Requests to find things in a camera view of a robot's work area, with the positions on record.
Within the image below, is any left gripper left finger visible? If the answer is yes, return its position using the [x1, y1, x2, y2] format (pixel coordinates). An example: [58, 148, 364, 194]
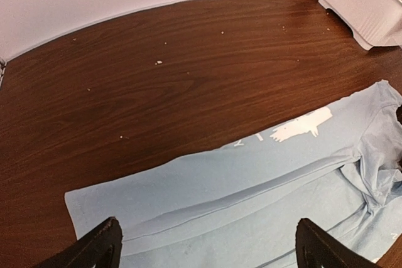
[35, 217, 122, 268]

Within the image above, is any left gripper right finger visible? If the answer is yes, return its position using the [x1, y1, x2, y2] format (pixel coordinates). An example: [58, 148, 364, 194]
[296, 218, 378, 268]

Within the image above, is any light blue printed t-shirt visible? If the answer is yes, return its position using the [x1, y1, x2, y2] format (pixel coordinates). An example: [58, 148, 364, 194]
[65, 80, 401, 267]

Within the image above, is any white plastic laundry basket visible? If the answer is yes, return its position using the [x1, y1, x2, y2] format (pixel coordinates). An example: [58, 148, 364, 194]
[318, 0, 401, 50]

